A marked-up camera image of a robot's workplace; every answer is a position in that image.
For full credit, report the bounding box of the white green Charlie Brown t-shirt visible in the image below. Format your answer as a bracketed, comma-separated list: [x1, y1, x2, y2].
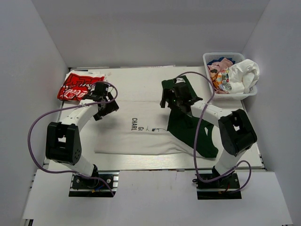
[94, 79, 219, 159]

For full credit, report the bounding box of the pink orange print t-shirt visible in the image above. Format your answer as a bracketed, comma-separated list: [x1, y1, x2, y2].
[207, 59, 233, 94]

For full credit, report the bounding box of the white colourful print t-shirt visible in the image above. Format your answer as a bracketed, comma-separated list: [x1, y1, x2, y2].
[228, 59, 260, 94]

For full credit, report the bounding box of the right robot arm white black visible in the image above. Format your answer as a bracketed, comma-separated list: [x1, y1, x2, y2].
[160, 79, 257, 178]

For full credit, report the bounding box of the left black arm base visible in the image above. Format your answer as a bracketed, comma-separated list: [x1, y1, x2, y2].
[69, 172, 119, 198]

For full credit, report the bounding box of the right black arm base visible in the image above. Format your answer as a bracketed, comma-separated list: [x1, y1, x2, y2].
[192, 173, 242, 200]

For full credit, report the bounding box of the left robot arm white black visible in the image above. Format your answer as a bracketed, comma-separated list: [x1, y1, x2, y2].
[46, 81, 119, 177]

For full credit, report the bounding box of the folded red white t-shirt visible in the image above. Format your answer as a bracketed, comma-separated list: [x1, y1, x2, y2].
[57, 70, 107, 101]

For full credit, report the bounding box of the blue garment in basket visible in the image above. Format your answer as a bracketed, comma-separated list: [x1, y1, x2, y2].
[219, 57, 236, 64]

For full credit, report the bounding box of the white plastic basket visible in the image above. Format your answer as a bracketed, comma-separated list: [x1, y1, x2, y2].
[203, 52, 257, 101]

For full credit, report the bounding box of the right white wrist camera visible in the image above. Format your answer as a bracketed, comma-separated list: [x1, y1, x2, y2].
[175, 78, 185, 84]

